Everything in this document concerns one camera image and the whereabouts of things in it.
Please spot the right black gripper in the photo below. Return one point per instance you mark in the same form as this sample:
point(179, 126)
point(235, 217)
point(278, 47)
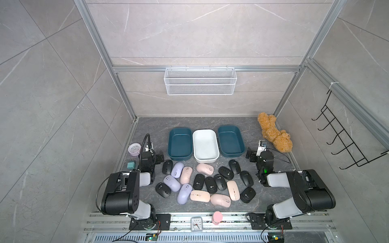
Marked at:
point(255, 154)

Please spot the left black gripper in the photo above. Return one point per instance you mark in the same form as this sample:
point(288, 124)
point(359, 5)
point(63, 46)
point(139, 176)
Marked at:
point(158, 160)

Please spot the pink mouse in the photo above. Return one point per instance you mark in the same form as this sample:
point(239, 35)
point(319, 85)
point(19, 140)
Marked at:
point(199, 195)
point(221, 200)
point(185, 175)
point(233, 190)
point(205, 169)

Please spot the purple mouse bottom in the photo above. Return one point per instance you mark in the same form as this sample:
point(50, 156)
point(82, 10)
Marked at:
point(184, 194)

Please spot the purple mouse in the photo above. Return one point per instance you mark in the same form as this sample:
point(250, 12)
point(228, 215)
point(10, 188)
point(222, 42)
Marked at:
point(177, 169)
point(184, 194)
point(172, 183)

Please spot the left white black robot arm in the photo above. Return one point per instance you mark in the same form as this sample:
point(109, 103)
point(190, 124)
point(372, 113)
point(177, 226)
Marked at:
point(122, 192)

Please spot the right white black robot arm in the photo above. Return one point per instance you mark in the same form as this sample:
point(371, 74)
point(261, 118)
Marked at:
point(309, 192)

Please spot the left teal storage box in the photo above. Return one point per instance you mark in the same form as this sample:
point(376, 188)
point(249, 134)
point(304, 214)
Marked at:
point(180, 146)

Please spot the teal storage box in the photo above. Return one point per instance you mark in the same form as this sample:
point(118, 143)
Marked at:
point(230, 141)
point(180, 146)

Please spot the right teal storage box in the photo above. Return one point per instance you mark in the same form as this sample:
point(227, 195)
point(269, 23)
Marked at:
point(230, 141)

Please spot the white storage box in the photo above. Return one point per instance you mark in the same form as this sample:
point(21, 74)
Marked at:
point(205, 146)

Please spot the small teal block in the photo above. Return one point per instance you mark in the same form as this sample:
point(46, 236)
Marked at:
point(131, 165)

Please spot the brown teddy bear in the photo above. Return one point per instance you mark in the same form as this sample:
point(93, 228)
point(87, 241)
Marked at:
point(279, 138)

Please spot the purple mouse top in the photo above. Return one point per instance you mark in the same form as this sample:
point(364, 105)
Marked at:
point(177, 169)

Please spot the purple mouse middle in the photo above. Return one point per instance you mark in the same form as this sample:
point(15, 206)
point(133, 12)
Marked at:
point(172, 183)

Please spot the pink cylinder object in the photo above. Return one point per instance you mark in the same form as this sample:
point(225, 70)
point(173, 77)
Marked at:
point(217, 218)

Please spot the small white desk clock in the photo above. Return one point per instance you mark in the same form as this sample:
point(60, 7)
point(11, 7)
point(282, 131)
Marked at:
point(196, 224)

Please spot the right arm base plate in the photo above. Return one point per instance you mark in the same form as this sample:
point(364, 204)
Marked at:
point(260, 221)

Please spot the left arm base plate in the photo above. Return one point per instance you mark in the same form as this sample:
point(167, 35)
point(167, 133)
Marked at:
point(154, 222)

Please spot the white wire mesh basket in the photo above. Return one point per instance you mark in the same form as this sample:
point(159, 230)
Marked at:
point(200, 81)

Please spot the black wall hook rack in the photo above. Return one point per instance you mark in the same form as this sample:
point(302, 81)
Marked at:
point(349, 145)

